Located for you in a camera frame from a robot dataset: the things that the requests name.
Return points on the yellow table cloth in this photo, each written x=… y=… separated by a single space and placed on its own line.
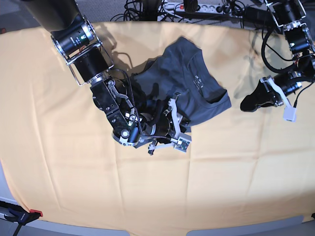
x=58 y=155

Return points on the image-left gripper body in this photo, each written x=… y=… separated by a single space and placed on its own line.
x=150 y=120

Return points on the black centre stand post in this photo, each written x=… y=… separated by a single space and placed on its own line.
x=150 y=10

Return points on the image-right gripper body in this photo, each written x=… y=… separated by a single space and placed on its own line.
x=290 y=82

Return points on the grey blue T-shirt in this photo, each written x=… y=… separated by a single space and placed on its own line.
x=181 y=69

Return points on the black power adapter brick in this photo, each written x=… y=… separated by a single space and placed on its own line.
x=258 y=16

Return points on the white power strip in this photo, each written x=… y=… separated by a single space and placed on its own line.
x=201 y=8

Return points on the black robot arm image-left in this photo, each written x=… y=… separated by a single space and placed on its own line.
x=83 y=52

